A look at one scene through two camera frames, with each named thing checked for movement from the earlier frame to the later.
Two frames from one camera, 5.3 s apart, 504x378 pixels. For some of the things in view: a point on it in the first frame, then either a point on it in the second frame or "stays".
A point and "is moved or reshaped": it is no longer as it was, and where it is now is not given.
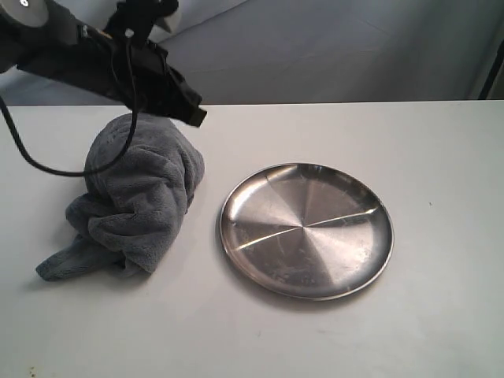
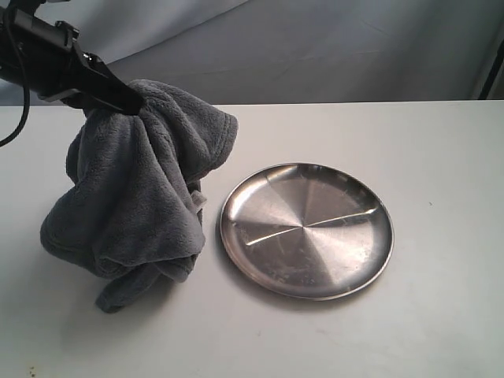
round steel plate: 309,231 stays
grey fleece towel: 141,176 is moved or reshaped
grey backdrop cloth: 234,52 stays
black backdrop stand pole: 492,73 stays
